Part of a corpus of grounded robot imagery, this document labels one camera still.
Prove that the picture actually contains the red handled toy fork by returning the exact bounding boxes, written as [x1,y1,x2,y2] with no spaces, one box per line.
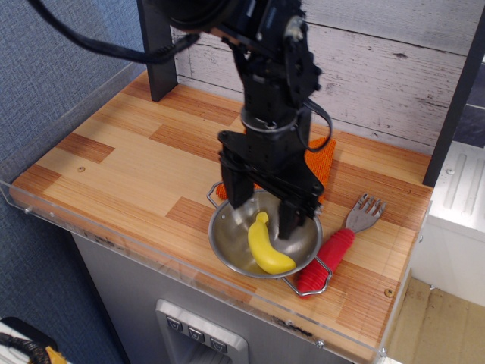
[296,194,386,298]

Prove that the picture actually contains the yellow toy banana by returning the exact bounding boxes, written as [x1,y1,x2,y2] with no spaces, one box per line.
[247,212,296,275]

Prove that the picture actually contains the black and yellow object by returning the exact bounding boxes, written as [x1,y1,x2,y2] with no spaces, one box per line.
[1,317,68,363]

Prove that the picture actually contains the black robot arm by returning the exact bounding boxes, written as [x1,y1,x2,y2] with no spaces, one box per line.
[155,1,324,240]

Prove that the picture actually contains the small steel bowl with handles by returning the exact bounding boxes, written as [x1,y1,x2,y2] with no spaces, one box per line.
[207,182,333,297]

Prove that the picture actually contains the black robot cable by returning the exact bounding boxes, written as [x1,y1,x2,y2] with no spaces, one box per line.
[28,0,333,153]

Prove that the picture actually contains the white ribbed side counter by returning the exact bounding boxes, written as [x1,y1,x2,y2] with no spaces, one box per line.
[410,142,484,306]

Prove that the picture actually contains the dark right upright post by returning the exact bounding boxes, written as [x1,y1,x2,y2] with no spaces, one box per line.
[422,10,484,187]

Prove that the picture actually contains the clear acrylic table guard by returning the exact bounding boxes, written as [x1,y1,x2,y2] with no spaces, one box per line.
[9,45,438,363]

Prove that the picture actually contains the silver button dispenser panel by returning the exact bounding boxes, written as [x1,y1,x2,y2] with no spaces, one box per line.
[155,299,249,363]

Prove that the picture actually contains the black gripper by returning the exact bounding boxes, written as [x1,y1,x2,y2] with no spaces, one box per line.
[218,127,325,240]

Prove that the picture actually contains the orange woven cloth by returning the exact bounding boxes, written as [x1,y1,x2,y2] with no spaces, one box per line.
[216,137,336,204]

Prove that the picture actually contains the grey toy cabinet front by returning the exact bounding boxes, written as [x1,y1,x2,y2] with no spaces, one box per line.
[74,235,348,363]

